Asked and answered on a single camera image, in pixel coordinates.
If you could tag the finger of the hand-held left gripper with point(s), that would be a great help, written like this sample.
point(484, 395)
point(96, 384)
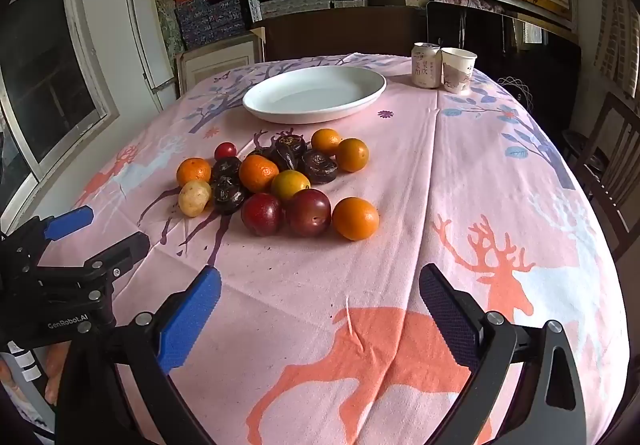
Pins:
point(67, 222)
point(125, 247)

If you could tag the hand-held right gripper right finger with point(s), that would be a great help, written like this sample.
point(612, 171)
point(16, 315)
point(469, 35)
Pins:
point(450, 320)

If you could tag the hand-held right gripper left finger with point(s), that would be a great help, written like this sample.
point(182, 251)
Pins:
point(190, 320)

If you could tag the yellow fruit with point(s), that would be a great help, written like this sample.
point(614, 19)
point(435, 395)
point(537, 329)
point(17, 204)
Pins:
point(194, 198)

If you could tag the orange mandarin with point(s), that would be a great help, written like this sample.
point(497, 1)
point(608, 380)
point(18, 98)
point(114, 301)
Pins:
point(193, 172)

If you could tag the dark brown water chestnut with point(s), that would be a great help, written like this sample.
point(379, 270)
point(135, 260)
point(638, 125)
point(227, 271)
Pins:
point(228, 195)
point(291, 144)
point(318, 166)
point(282, 160)
point(226, 169)

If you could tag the round orange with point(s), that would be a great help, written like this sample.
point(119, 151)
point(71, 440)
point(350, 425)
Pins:
point(355, 218)
point(351, 155)
point(258, 173)
point(326, 141)

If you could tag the red cherry tomato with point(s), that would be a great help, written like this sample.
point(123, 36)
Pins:
point(225, 150)

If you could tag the dark red plum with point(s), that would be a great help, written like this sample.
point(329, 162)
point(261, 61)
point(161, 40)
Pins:
point(308, 212)
point(261, 214)

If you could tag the white oval plate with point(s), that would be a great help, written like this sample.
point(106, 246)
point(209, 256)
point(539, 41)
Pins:
point(314, 94)

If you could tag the white framed window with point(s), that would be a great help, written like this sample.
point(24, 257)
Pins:
point(45, 75)

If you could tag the pink deer print tablecloth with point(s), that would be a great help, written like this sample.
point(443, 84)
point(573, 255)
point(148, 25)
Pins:
point(400, 175)

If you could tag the yellow-green orange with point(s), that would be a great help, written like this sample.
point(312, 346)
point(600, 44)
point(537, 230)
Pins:
point(290, 185)

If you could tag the white door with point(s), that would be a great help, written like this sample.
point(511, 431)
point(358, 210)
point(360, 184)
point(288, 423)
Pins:
point(145, 40)

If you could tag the dark wooden chair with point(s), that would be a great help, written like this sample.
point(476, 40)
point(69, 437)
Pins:
point(607, 150)

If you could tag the green patterned panel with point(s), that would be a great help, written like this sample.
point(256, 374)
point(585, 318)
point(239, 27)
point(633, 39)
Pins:
point(162, 10)

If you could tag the stack of blue patterned boxes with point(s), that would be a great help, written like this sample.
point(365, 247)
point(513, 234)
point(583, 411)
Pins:
point(210, 22)

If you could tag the white paper cup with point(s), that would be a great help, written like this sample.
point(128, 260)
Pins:
point(458, 70)

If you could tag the pale drink can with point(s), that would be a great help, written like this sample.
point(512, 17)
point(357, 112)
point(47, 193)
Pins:
point(425, 65)

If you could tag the black glossy panel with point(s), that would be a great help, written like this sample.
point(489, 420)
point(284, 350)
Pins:
point(500, 40)

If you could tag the grey patterned flat boxes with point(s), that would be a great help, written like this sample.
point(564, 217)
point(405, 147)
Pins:
point(300, 5)

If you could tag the patterned curtain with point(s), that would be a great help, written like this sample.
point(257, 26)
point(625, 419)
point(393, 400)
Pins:
point(620, 25)

